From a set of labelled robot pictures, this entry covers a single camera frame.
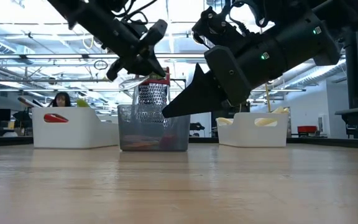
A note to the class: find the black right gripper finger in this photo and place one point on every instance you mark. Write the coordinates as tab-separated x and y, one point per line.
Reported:
197	96

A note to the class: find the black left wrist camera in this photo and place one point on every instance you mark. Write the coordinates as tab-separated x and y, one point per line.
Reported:
157	32

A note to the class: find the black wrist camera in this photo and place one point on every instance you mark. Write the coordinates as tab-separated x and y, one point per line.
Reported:
213	25
157	32

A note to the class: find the white plastic bin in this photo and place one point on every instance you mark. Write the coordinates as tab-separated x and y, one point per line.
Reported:
73	133
250	135

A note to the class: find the person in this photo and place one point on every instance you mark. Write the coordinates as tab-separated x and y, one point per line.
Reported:
61	100

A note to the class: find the red silicone spoon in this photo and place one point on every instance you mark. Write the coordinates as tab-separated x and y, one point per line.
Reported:
54	118

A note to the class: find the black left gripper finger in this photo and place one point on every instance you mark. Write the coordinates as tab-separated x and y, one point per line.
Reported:
156	67
139	68

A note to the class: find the grey transparent plastic bin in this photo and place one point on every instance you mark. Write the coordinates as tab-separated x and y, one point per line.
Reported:
154	127

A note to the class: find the green silicone spoon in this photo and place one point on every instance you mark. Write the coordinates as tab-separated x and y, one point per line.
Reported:
82	103

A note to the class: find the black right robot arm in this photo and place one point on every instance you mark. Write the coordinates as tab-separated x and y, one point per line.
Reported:
291	43

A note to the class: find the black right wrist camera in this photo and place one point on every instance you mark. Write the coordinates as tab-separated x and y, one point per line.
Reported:
213	25

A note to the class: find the red stool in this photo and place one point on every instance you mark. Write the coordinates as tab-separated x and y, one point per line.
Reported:
307	129

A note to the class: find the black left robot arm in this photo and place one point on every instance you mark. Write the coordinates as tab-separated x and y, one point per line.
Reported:
95	21

